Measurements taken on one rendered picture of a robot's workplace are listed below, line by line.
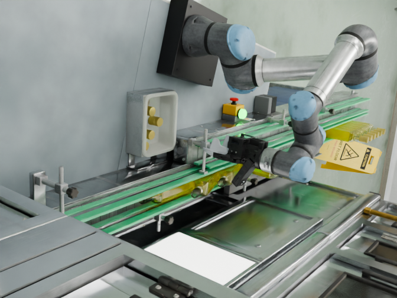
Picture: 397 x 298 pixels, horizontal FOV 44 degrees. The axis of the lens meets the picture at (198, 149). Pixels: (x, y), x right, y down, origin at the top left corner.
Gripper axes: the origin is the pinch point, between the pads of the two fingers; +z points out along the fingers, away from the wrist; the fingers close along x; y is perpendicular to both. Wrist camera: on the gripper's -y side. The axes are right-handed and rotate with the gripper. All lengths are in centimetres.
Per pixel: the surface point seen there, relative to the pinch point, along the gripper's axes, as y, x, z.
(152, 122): 3.4, -1.6, 28.5
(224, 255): -30.6, 6.2, -13.7
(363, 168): -90, -350, 61
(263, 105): 3, -79, 28
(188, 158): -10.1, -12.8, 19.0
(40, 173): -4, 51, 21
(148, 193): -14.8, 16.1, 11.8
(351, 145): -71, -356, 78
